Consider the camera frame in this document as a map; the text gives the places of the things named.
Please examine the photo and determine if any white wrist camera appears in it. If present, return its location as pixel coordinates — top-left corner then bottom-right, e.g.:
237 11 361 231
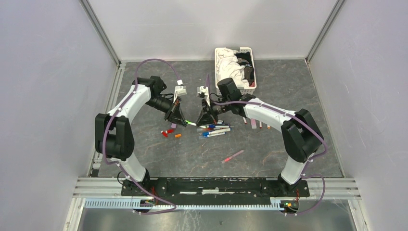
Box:
197 86 209 98
174 85 187 97

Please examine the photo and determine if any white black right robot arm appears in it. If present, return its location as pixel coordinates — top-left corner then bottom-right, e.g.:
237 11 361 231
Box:
196 78 327 196

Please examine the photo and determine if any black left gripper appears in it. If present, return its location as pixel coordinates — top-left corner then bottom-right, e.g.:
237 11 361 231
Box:
145 96 187 128

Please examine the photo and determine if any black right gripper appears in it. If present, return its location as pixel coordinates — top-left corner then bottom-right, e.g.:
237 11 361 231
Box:
196 97 230 127

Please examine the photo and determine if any pink gel pen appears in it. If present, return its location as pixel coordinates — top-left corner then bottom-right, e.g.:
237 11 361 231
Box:
221 150 244 164

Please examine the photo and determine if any white slotted cable duct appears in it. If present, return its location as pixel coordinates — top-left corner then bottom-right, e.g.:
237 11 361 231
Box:
84 198 284 211

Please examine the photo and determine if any blue capped thick marker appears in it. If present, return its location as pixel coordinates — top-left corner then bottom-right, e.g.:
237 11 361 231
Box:
209 128 231 133

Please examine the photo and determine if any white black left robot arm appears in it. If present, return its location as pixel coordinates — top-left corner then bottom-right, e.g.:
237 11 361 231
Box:
95 76 188 196

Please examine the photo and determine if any black cloth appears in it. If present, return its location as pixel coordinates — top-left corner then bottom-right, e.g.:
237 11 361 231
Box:
235 51 255 87

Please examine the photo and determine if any white plastic basket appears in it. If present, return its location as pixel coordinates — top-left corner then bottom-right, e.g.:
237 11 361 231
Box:
214 47 257 94

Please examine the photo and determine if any clear blue ballpoint pen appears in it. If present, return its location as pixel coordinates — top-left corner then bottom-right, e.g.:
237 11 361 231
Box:
199 132 225 139

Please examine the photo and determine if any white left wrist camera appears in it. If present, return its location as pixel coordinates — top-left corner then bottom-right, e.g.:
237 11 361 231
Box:
174 85 187 97

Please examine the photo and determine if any white cloth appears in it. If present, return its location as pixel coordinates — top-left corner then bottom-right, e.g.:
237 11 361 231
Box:
215 48 250 89

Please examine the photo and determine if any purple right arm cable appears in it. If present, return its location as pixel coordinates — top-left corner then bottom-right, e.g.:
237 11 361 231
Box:
204 73 328 216

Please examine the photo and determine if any clear red ballpoint pen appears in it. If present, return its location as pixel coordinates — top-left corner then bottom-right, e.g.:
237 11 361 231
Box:
197 128 221 132

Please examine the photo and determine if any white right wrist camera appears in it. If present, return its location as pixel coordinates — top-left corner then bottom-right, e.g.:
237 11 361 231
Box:
197 86 209 98

